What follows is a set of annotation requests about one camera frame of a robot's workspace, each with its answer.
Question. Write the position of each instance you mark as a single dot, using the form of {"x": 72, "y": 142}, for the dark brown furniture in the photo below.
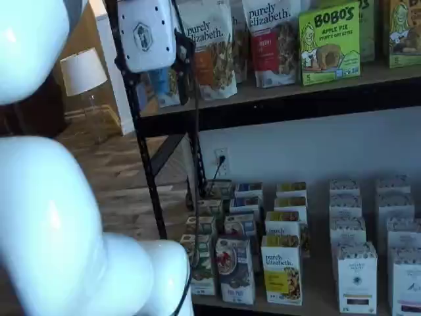
{"x": 33, "y": 118}

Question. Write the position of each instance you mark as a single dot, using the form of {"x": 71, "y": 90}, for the green Bobo's apple pie box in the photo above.
{"x": 329, "y": 49}

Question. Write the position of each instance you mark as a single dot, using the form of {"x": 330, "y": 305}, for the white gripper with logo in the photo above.
{"x": 148, "y": 36}

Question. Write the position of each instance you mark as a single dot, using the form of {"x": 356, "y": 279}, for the purely elizabeth orange granola bag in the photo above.
{"x": 213, "y": 59}

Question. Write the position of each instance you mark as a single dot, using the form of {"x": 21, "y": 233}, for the green Bobo's peach box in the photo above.
{"x": 404, "y": 39}

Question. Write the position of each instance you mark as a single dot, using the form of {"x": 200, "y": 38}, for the black metal shelf frame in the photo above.
{"x": 263, "y": 115}

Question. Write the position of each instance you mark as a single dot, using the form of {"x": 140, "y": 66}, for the white wall outlet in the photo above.
{"x": 218, "y": 168}

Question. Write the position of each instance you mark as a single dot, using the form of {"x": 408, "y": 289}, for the white shade floor lamp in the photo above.
{"x": 82, "y": 70}

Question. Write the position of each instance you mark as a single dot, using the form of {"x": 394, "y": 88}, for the white tea box sun print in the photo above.
{"x": 356, "y": 279}
{"x": 344, "y": 186}
{"x": 345, "y": 205}
{"x": 347, "y": 230}

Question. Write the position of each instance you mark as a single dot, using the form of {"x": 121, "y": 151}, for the white cabinet panel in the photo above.
{"x": 111, "y": 98}

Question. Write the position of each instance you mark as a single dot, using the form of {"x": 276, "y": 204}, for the green oatmeal box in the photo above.
{"x": 210, "y": 207}
{"x": 205, "y": 270}
{"x": 205, "y": 225}
{"x": 218, "y": 189}

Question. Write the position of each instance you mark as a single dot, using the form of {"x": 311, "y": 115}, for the blue and white oatmeal box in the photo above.
{"x": 246, "y": 205}
{"x": 235, "y": 273}
{"x": 240, "y": 225}
{"x": 248, "y": 189}

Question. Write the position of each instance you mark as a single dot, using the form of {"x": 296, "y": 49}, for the white tea box bird print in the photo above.
{"x": 404, "y": 230}
{"x": 408, "y": 289}
{"x": 394, "y": 205}
{"x": 393, "y": 184}

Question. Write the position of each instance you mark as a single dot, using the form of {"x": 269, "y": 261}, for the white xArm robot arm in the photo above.
{"x": 49, "y": 214}

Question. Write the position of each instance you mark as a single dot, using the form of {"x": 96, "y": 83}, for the purely elizabeth red granola bag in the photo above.
{"x": 273, "y": 49}

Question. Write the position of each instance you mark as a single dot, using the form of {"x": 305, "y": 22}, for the purely elizabeth yellow oatmeal box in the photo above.
{"x": 291, "y": 188}
{"x": 291, "y": 202}
{"x": 283, "y": 224}
{"x": 281, "y": 273}

